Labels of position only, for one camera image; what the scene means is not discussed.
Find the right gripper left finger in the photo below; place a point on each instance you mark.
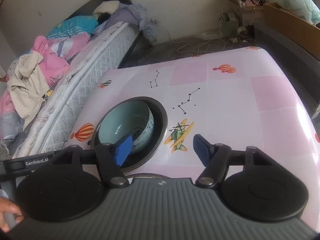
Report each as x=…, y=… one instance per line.
x=110, y=157

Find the green plastic bag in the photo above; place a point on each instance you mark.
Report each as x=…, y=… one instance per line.
x=304, y=9

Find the grey storage box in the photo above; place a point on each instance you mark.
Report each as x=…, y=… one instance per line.
x=300, y=66

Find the teal patterned cloth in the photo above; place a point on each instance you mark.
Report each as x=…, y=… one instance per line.
x=73, y=26

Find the quilted mattress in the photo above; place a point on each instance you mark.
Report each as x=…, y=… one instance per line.
x=53, y=125

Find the pink floral blanket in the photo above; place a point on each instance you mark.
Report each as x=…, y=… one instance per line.
x=56, y=53

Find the large steel plate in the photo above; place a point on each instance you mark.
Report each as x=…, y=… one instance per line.
x=147, y=175

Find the purple grey bedsheet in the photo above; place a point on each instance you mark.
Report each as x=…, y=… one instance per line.
x=109, y=13

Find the beige cloth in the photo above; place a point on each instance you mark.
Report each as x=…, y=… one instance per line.
x=27, y=86

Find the steel bowl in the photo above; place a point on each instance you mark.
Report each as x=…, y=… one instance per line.
x=133, y=162

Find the teal ceramic bowl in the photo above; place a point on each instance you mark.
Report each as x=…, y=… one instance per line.
x=132, y=117

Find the open carton with clutter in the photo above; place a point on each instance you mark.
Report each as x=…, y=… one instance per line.
x=248, y=12

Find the brown cardboard box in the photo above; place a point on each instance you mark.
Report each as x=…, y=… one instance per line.
x=298, y=30

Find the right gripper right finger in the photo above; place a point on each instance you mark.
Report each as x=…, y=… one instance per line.
x=214, y=159

